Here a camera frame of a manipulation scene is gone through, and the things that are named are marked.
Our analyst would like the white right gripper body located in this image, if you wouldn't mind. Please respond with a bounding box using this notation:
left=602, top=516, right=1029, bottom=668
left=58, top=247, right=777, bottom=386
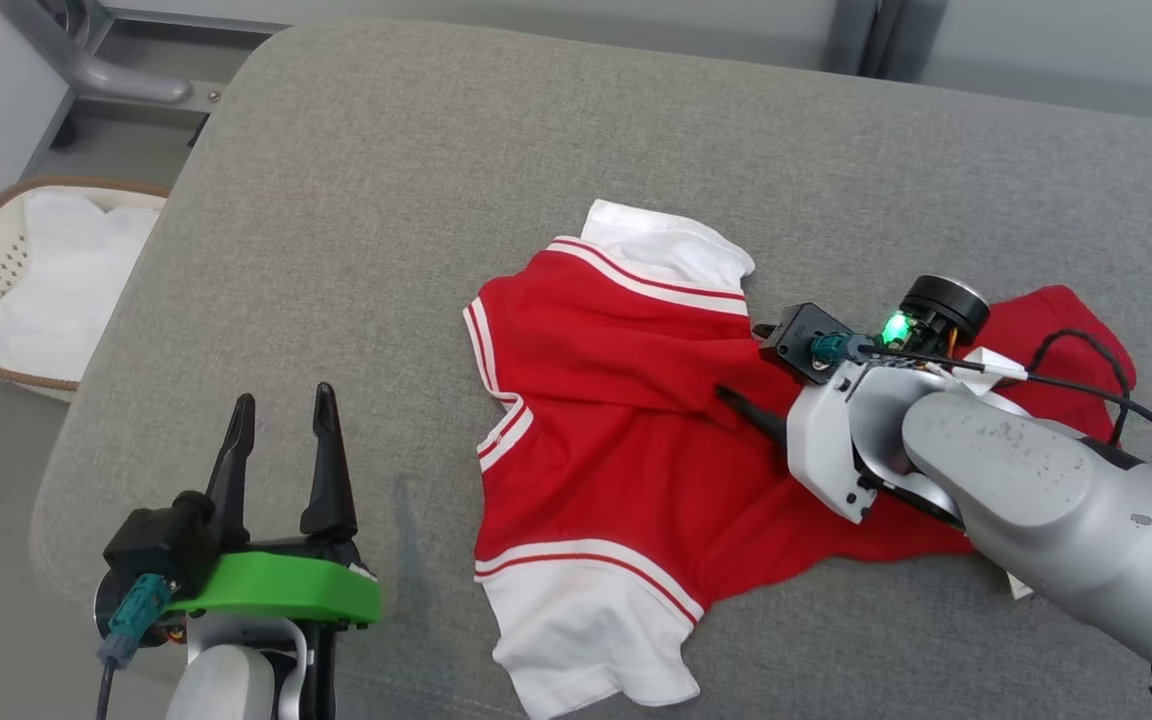
left=786, top=275, right=990, bottom=526

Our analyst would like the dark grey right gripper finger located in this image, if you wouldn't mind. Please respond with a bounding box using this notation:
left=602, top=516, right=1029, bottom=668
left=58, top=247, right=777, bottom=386
left=716, top=385, right=788, bottom=448

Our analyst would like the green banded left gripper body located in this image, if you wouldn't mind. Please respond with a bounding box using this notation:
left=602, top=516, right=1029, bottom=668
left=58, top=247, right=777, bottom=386
left=166, top=540, right=383, bottom=631

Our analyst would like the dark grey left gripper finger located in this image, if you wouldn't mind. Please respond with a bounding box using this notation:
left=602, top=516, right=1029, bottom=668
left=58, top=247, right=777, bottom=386
left=206, top=393, right=257, bottom=546
left=299, top=382, right=359, bottom=541

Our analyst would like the red white printed jersey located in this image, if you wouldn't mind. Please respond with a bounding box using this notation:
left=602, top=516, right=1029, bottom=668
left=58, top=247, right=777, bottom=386
left=463, top=198, right=1137, bottom=720

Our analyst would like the teal-plug right camera cable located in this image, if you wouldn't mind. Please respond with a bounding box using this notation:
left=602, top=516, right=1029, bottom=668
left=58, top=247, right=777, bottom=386
left=811, top=328, right=1152, bottom=493

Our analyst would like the teal-plug camera cable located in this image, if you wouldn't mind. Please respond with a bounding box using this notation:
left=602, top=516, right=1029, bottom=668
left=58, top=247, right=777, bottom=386
left=811, top=328, right=1152, bottom=493
left=94, top=575, right=179, bottom=720

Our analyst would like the teal-plug left camera cable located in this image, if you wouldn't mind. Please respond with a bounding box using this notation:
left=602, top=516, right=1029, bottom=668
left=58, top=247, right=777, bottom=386
left=94, top=575, right=179, bottom=720

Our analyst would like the thin black looped cable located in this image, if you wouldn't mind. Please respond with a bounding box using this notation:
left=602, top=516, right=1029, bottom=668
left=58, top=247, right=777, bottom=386
left=1029, top=328, right=1134, bottom=448

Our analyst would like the grey double metal post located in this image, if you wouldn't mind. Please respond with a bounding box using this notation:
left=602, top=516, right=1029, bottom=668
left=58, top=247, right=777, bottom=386
left=824, top=0, right=927, bottom=83

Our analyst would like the grey metal frame post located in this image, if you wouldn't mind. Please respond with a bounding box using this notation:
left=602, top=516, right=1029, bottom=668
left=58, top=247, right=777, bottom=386
left=0, top=0, right=227, bottom=151

